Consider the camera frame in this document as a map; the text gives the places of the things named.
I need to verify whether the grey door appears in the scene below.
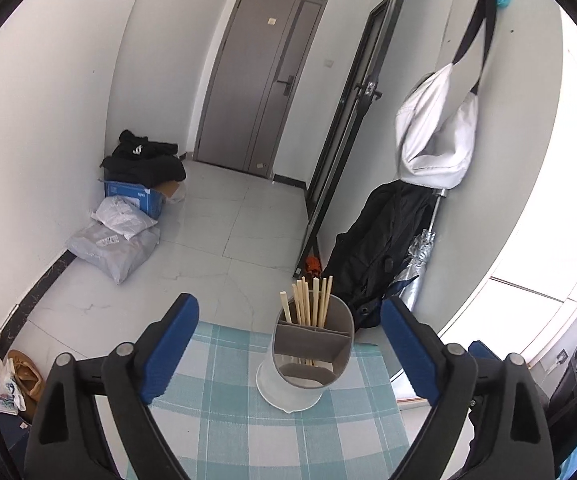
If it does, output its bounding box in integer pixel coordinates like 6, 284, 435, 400
194, 0, 325, 178

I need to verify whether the white socks bundle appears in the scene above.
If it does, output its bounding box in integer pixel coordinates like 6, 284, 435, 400
0, 358, 26, 416

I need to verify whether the wooden chopstick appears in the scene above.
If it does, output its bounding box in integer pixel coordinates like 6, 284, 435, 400
317, 278, 327, 328
324, 275, 333, 326
298, 278, 311, 326
302, 278, 313, 315
280, 290, 293, 324
291, 281, 303, 325
294, 280, 308, 326
311, 277, 320, 327

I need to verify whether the blue cardboard box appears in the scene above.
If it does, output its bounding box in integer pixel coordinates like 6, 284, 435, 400
104, 181, 186, 220

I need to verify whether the brown slipper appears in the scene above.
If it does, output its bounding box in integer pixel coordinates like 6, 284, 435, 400
8, 350, 46, 403

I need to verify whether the white utensil holder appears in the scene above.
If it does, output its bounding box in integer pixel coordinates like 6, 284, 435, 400
256, 296, 354, 414

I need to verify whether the grey plastic parcel bag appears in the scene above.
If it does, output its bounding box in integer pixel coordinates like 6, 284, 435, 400
66, 222, 160, 284

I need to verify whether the silver folded umbrella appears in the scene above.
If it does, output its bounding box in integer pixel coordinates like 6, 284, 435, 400
386, 188, 448, 311

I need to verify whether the white tote bag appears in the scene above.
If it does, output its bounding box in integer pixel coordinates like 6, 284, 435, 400
395, 0, 497, 190

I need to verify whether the black clothes pile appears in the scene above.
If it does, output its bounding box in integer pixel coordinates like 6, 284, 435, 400
101, 130, 186, 188

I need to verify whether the orange object on floor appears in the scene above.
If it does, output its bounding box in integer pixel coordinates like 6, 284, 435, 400
303, 255, 322, 280

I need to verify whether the black jacket hanging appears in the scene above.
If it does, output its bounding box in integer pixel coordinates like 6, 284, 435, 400
323, 181, 435, 330

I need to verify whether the black framed glass door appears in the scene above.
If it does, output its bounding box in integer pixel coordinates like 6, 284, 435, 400
294, 0, 404, 278

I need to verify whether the teal plaid tablecloth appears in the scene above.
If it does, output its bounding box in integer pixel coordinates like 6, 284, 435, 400
150, 323, 409, 479

